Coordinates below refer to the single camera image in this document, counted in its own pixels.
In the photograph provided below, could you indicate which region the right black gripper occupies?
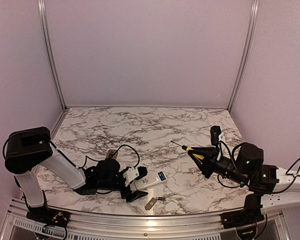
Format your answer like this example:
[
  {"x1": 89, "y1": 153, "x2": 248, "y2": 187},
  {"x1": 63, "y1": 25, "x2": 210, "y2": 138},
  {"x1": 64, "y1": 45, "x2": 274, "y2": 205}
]
[{"x1": 188, "y1": 147, "x2": 249, "y2": 187}]

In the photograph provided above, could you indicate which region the white battery compartment cover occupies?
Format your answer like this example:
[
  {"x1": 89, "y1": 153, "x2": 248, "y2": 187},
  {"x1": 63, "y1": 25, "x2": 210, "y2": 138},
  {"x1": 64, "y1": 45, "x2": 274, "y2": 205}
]
[{"x1": 180, "y1": 162, "x2": 189, "y2": 173}]

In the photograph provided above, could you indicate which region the yellow handle screwdriver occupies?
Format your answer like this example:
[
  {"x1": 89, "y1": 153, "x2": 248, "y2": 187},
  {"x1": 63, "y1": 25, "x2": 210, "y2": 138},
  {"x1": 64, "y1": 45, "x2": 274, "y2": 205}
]
[{"x1": 170, "y1": 140, "x2": 204, "y2": 160}]

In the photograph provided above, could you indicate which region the grey battery compartment cover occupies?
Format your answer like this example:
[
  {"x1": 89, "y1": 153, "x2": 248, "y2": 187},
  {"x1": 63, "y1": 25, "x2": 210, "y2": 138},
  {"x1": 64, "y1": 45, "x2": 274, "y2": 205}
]
[{"x1": 144, "y1": 197, "x2": 158, "y2": 211}]

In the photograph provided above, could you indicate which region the blue AAA battery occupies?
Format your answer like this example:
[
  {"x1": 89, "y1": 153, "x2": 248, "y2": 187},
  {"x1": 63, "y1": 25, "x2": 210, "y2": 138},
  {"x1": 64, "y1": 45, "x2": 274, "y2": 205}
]
[{"x1": 158, "y1": 171, "x2": 167, "y2": 181}]

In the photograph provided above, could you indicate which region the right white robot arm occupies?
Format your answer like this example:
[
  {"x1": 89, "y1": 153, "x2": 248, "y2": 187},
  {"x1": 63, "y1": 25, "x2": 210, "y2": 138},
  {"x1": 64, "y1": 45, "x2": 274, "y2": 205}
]
[{"x1": 183, "y1": 140, "x2": 300, "y2": 224}]

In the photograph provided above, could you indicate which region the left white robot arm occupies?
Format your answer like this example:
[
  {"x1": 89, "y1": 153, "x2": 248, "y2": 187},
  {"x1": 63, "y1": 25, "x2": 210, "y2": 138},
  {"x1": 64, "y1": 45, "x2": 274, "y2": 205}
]
[{"x1": 2, "y1": 127, "x2": 148, "y2": 223}]

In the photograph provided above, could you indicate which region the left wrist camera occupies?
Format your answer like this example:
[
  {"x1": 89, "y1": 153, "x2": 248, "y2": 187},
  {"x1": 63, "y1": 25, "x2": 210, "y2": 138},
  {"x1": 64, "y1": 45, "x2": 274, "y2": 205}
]
[{"x1": 122, "y1": 167, "x2": 140, "y2": 187}]

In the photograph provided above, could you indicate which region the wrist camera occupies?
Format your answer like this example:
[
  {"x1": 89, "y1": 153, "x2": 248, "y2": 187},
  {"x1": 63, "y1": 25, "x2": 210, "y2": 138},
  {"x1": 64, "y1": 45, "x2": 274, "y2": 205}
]
[
  {"x1": 210, "y1": 125, "x2": 224, "y2": 160},
  {"x1": 122, "y1": 167, "x2": 140, "y2": 187}
]

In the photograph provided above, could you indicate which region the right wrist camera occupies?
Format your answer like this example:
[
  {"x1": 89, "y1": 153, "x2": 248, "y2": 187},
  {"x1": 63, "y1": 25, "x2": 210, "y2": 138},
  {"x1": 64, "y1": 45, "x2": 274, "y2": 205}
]
[{"x1": 210, "y1": 125, "x2": 224, "y2": 160}]

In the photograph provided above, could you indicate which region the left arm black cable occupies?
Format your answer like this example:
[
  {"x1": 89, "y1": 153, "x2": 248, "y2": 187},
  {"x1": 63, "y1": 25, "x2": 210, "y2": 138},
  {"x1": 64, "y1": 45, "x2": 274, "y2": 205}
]
[{"x1": 76, "y1": 144, "x2": 141, "y2": 173}]

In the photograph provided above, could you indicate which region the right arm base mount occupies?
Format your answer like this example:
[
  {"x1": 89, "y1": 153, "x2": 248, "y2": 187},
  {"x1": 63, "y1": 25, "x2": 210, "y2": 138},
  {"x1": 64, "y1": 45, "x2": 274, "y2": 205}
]
[{"x1": 220, "y1": 193, "x2": 265, "y2": 229}]

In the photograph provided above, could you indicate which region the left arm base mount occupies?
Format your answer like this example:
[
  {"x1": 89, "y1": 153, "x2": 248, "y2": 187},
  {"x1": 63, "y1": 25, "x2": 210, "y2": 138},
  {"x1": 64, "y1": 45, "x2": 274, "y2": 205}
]
[{"x1": 25, "y1": 196, "x2": 70, "y2": 228}]

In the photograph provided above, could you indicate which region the front aluminium table rail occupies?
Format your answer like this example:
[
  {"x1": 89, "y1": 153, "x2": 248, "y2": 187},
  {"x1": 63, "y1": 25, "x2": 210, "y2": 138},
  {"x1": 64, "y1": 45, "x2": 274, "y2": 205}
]
[{"x1": 7, "y1": 199, "x2": 286, "y2": 240}]

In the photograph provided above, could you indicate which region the right aluminium frame post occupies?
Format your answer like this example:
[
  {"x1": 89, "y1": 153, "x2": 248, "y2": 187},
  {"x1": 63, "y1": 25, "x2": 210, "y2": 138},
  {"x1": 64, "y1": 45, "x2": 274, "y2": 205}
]
[{"x1": 227, "y1": 0, "x2": 260, "y2": 113}]

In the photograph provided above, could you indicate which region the aluminium frame post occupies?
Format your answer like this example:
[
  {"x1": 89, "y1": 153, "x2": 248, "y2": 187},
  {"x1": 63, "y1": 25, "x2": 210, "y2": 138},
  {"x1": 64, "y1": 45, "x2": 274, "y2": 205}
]
[
  {"x1": 227, "y1": 0, "x2": 260, "y2": 113},
  {"x1": 37, "y1": 0, "x2": 67, "y2": 112}
]

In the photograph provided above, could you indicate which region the left aluminium frame post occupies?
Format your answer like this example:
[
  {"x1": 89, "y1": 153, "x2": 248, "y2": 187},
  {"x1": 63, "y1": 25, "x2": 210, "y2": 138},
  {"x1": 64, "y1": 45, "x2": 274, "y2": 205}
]
[{"x1": 37, "y1": 0, "x2": 67, "y2": 112}]

